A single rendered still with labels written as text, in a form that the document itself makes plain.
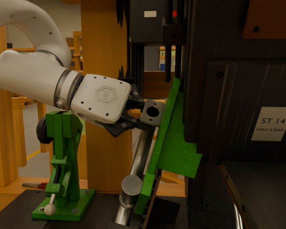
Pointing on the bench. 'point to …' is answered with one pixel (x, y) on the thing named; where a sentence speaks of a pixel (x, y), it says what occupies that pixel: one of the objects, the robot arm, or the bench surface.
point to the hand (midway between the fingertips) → (148, 116)
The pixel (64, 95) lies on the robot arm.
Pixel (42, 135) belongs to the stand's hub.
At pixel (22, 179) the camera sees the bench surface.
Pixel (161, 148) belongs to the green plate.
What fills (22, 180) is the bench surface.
